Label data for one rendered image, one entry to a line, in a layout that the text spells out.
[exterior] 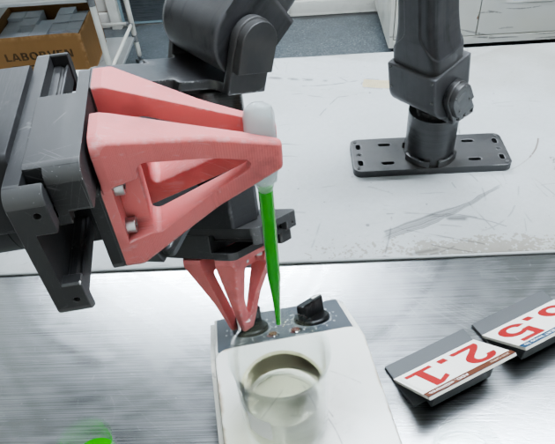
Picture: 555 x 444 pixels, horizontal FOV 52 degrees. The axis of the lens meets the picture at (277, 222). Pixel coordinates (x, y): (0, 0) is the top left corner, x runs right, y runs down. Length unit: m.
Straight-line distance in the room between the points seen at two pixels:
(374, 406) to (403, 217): 0.31
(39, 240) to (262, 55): 0.25
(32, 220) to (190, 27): 0.25
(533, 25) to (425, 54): 2.43
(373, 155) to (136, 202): 0.55
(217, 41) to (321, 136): 0.43
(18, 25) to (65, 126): 2.63
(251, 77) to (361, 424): 0.26
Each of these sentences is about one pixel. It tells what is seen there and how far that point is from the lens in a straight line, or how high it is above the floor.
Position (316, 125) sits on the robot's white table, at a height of 0.90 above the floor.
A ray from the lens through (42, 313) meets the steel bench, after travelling 0.66.
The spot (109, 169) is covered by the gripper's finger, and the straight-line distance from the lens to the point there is 0.22.
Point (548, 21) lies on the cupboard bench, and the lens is 3.09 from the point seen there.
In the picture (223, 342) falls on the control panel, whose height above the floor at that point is 0.96.
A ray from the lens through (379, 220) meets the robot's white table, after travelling 0.68.
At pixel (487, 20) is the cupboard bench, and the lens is 2.98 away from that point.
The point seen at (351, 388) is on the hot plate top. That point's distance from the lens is 0.44.
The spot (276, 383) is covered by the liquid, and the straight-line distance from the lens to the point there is 0.40.
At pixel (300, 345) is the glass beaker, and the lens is 0.40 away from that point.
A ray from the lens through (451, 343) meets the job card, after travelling 0.57.
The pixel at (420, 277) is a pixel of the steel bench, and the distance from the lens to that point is 0.63.
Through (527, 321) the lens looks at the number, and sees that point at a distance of 0.59.
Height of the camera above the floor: 1.37
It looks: 43 degrees down
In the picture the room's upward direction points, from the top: 5 degrees counter-clockwise
